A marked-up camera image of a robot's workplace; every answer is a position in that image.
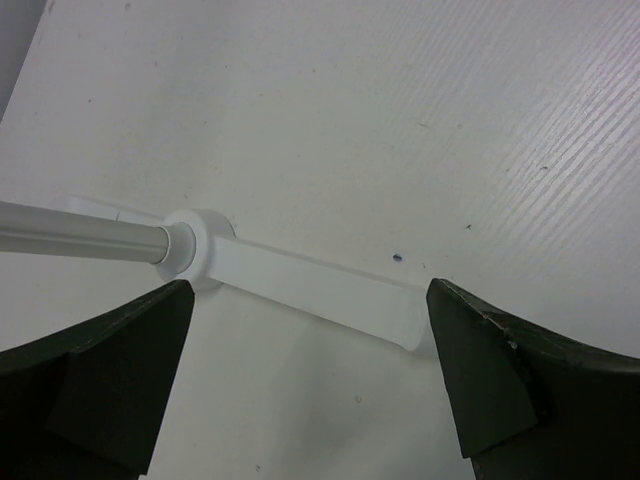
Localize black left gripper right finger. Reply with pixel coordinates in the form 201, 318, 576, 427
426, 279, 639, 479

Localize white clothes rack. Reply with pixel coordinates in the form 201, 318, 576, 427
1, 197, 436, 357

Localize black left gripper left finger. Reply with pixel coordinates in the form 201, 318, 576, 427
1, 280, 195, 479

